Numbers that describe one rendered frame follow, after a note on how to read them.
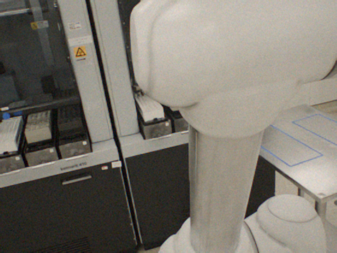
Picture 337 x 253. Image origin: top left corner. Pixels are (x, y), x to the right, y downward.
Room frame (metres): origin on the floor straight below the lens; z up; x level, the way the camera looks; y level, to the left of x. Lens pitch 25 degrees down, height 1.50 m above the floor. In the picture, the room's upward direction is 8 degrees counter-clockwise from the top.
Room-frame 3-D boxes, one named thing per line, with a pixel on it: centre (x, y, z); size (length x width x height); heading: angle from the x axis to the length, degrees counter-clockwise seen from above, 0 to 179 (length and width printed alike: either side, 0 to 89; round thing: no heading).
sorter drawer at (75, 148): (1.80, 0.50, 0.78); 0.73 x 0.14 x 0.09; 12
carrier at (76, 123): (1.57, 0.45, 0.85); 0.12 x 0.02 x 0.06; 102
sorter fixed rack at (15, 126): (1.60, 0.77, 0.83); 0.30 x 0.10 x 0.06; 12
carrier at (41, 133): (1.53, 0.60, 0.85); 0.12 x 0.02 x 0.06; 103
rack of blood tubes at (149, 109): (1.75, 0.08, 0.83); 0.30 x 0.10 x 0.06; 12
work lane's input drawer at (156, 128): (1.88, 0.11, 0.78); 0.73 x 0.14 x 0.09; 12
